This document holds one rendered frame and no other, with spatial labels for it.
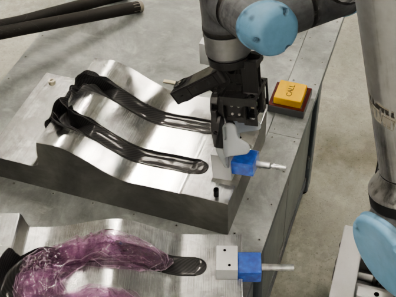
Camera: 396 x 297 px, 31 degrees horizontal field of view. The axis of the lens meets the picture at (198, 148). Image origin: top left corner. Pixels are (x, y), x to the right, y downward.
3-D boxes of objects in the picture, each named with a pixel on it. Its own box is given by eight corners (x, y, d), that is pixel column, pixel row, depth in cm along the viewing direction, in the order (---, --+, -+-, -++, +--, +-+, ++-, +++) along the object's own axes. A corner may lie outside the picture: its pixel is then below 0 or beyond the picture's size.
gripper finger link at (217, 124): (220, 151, 122) (218, 102, 118) (211, 150, 122) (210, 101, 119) (228, 141, 126) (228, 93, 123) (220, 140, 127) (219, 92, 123)
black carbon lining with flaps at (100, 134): (228, 129, 144) (228, 93, 137) (203, 188, 134) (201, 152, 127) (71, 95, 153) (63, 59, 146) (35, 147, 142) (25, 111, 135)
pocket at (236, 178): (243, 179, 137) (243, 166, 134) (234, 200, 133) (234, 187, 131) (220, 174, 138) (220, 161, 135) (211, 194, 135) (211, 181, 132)
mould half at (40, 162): (265, 139, 151) (267, 91, 142) (227, 235, 134) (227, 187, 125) (50, 92, 164) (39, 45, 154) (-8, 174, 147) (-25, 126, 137)
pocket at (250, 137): (258, 140, 144) (259, 127, 141) (251, 159, 140) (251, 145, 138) (237, 135, 145) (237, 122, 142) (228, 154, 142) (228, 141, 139)
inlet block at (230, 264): (291, 264, 126) (294, 246, 122) (293, 289, 123) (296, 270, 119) (216, 263, 127) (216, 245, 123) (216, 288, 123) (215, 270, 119)
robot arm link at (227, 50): (196, 39, 113) (213, 15, 119) (199, 64, 116) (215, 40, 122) (242, 42, 110) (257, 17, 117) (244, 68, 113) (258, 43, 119)
